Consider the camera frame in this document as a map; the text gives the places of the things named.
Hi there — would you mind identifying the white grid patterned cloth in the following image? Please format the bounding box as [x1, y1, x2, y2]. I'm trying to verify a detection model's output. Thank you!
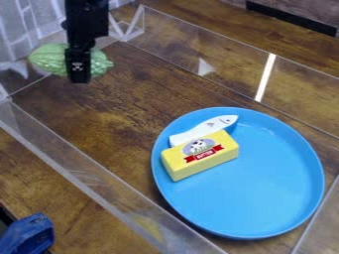
[0, 0, 70, 64]

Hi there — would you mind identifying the clear acrylic barrier wall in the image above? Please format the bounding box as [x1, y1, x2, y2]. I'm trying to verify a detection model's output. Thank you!
[0, 0, 339, 254]

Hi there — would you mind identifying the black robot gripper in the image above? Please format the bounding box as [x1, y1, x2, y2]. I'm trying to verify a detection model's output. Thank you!
[62, 0, 108, 83]

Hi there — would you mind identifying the yellow toy butter block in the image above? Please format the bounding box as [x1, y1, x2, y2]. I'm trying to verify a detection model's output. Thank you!
[161, 130, 240, 182]

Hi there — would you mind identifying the white toy fish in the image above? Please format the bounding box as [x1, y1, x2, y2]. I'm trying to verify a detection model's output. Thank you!
[169, 115, 238, 147]

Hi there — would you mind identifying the blue round plastic tray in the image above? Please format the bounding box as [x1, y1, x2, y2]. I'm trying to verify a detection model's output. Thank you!
[150, 107, 324, 239]

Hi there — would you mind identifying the green textured toy vegetable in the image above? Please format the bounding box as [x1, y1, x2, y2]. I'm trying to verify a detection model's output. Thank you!
[28, 43, 113, 77]

